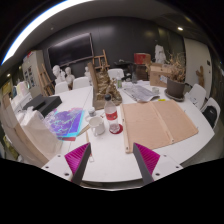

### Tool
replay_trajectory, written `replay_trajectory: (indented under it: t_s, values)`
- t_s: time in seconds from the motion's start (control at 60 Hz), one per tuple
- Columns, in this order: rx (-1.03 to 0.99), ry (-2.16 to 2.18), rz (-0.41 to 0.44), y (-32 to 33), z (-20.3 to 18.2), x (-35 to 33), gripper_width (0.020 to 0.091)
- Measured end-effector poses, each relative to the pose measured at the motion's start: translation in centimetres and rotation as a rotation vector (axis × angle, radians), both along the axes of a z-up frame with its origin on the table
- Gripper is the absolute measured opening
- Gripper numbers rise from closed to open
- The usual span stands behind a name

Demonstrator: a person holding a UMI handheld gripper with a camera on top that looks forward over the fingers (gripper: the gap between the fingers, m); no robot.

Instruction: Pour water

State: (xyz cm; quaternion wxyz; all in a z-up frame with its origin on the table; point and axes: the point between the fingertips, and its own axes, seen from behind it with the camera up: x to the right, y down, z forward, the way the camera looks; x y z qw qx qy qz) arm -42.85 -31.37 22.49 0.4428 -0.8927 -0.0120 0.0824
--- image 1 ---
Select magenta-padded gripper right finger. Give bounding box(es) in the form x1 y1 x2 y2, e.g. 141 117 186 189
132 142 184 186

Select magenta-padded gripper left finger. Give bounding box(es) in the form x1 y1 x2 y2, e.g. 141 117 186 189
41 142 92 186

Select clear red-label drink bottle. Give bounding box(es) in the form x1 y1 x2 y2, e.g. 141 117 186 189
103 93 122 134

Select colourful iridescent art print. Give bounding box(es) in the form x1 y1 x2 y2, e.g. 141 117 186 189
44 107 86 141

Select white ceramic mug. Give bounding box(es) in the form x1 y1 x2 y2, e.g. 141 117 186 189
87 115 106 138

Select flat round red coaster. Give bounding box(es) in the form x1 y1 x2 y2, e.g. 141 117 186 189
108 123 124 135

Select white canvas bag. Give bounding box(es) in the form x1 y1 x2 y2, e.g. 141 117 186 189
19 106 64 161

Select small paint jar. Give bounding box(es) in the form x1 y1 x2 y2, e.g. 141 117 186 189
87 106 97 118

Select black flat box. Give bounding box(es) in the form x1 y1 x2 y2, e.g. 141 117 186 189
22 93 63 118

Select grey newspaper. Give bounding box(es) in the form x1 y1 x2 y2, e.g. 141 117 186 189
122 83 160 103

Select white plastic chair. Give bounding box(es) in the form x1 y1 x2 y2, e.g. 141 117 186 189
200 97 222 129
54 81 70 95
186 83 208 109
107 68 125 81
72 76 91 90

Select black backpack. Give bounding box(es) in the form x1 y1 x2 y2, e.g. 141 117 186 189
203 104 218 128

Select wooden twig sculpture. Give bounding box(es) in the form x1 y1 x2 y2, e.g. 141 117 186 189
87 60 124 111

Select dried plant in grey pot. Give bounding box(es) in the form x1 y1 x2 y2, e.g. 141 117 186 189
163 53 188 103

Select white plaster bust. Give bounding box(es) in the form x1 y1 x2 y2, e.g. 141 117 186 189
52 64 66 84
83 65 93 79
64 66 76 86

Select brown cardboard box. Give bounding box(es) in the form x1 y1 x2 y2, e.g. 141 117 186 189
148 63 173 89

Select wooden easel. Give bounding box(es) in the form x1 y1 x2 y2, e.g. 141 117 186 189
37 63 55 97
92 49 110 71

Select wooden mannequin figure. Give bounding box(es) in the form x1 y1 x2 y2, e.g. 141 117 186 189
195 65 205 88

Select red box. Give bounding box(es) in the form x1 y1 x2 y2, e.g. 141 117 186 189
133 52 152 65

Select plastic-wrapped white statue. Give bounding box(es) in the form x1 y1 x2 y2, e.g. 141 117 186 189
154 44 167 64

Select long ceiling light panel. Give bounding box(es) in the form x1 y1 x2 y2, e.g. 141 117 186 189
1 0 94 66

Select wooden-handled paintbrush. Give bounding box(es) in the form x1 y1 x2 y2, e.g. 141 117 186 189
85 130 95 164

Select black wall screen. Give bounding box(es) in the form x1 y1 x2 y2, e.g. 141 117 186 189
47 32 95 68

